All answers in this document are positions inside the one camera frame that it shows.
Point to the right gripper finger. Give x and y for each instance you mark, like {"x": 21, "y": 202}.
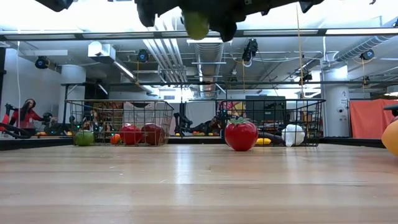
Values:
{"x": 145, "y": 14}
{"x": 227, "y": 29}

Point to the green cucumber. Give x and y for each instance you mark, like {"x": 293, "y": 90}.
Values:
{"x": 196, "y": 26}

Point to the red tomato green calyx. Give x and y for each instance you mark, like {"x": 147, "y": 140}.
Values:
{"x": 130, "y": 134}
{"x": 241, "y": 135}

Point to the dark red round fruit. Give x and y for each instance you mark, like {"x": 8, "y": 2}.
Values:
{"x": 153, "y": 134}

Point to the purple eggplant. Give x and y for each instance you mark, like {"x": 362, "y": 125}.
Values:
{"x": 277, "y": 139}

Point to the white garlic bulb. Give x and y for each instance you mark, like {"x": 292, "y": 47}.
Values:
{"x": 292, "y": 135}

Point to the small red cherry tomato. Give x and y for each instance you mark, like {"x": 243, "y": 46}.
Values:
{"x": 115, "y": 139}

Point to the green round fruit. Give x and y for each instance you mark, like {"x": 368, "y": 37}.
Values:
{"x": 84, "y": 138}

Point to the orange yellow fruit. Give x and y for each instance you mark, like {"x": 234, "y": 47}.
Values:
{"x": 391, "y": 138}

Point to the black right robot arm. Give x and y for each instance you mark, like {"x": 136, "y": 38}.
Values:
{"x": 280, "y": 4}

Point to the black background robot arm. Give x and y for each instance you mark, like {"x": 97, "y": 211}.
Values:
{"x": 183, "y": 123}

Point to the black overhead crossbar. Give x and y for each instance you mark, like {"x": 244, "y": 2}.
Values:
{"x": 239, "y": 33}

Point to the long ceiling light fixture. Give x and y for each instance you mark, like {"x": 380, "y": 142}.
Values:
{"x": 209, "y": 41}

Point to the black monitor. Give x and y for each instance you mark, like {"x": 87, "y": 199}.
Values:
{"x": 267, "y": 104}

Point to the white round column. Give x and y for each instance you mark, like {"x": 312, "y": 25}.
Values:
{"x": 73, "y": 90}
{"x": 335, "y": 93}

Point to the person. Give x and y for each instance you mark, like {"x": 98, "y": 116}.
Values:
{"x": 28, "y": 116}

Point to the orange fabric screen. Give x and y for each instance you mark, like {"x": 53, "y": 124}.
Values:
{"x": 370, "y": 119}

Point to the black ceiling camera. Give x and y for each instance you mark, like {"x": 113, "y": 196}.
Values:
{"x": 250, "y": 49}
{"x": 306, "y": 77}
{"x": 142, "y": 56}
{"x": 42, "y": 62}
{"x": 367, "y": 54}

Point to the silver ceiling duct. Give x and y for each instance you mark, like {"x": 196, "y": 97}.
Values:
{"x": 360, "y": 46}
{"x": 208, "y": 62}

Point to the long black horizontal rail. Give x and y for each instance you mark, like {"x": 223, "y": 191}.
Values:
{"x": 280, "y": 83}

